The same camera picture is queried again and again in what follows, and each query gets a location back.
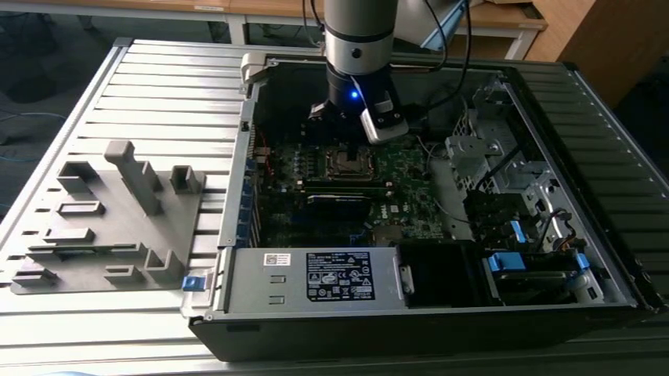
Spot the silver CPU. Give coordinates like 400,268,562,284
334,150,370,174

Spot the metal socket cover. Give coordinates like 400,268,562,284
326,146,378,180

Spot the CPU socket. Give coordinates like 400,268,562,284
324,145,388,182

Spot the green motherboard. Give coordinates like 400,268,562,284
249,131,464,250

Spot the black graphics card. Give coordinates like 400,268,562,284
304,191,374,228

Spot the brown chipset heat sink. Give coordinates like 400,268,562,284
372,224,404,244

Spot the silver metal drive cage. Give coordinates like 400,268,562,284
442,72,610,306

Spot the black power connector bundle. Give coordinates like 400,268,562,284
463,190,530,233

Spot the blue disk carrier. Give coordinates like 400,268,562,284
483,251,527,280

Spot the silver power supply unit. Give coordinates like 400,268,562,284
224,245,407,314

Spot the black hard disk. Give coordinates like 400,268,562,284
490,269,571,306

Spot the black open PC case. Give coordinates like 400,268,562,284
180,52,667,363

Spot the grey parts rack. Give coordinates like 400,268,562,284
8,139,209,295

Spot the wooden cabinet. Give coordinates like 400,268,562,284
525,0,669,109

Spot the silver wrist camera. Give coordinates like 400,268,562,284
359,99,410,145

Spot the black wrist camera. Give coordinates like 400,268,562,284
307,102,346,123

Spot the grey case handle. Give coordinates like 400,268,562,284
237,52,268,96

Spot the grey metal rail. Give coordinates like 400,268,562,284
427,155,474,240

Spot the black power cable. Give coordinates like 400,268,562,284
468,143,523,199

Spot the wooden desk white frame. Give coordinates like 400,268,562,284
228,0,550,60
0,0,233,24

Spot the black wire loop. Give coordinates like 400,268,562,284
537,206,585,254

